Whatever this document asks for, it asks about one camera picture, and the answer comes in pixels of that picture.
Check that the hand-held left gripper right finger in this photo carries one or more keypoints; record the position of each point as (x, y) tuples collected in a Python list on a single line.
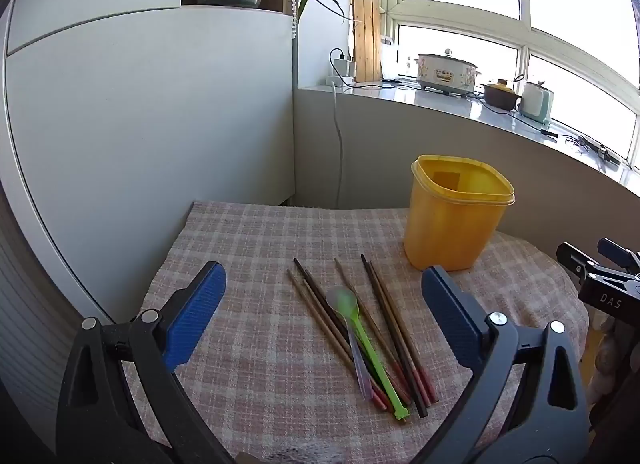
[(450, 314)]

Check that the pink checked cloth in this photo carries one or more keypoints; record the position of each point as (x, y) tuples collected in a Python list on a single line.
[(260, 369)]

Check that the white power strip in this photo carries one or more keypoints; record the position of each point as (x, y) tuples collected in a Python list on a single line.
[(337, 81)]

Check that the bundle of brown wooden chopsticks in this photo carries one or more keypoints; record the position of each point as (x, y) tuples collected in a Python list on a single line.
[(320, 316)]

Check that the yellow plastic container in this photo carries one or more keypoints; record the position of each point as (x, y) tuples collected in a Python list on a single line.
[(450, 229)]

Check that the grey knitted cloth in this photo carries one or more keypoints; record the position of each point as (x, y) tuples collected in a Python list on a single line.
[(305, 458)]

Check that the black handheld tool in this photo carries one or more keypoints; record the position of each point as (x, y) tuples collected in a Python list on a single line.
[(602, 150)]

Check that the brown clay pot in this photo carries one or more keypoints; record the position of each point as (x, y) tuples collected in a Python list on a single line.
[(500, 96)]

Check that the beige plush toy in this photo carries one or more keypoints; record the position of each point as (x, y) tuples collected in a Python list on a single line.
[(606, 359)]

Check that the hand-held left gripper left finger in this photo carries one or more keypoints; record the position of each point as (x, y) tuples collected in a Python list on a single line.
[(197, 314)]

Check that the wooden slat board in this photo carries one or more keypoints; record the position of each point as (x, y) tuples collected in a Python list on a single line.
[(365, 34)]

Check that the black power adapter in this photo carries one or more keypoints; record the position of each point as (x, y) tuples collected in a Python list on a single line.
[(549, 133)]

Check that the green plastic spoon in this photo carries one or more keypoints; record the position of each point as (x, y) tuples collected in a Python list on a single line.
[(370, 349)]

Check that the white floral electric cooker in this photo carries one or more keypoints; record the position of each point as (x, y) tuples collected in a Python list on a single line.
[(445, 74)]

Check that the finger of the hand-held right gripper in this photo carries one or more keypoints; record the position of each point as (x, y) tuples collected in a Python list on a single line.
[(575, 260), (620, 254)]

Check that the single black chopstick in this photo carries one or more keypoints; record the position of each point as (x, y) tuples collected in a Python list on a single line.
[(393, 334)]

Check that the white windowsill counter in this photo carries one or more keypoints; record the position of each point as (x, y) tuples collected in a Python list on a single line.
[(430, 101)]

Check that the clear plastic spoon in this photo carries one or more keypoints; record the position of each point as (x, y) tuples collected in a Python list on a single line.
[(359, 369)]

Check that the white cabinet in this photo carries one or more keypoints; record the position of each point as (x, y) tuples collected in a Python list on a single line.
[(150, 119)]

